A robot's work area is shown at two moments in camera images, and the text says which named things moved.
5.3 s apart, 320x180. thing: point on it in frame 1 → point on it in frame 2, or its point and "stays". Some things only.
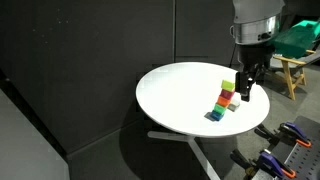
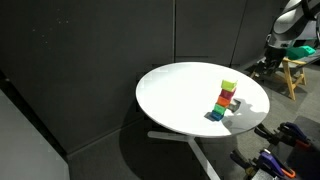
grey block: x=233 y=104 stays
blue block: x=216 y=115 stays
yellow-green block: x=227 y=85 stays
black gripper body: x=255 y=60 → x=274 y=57
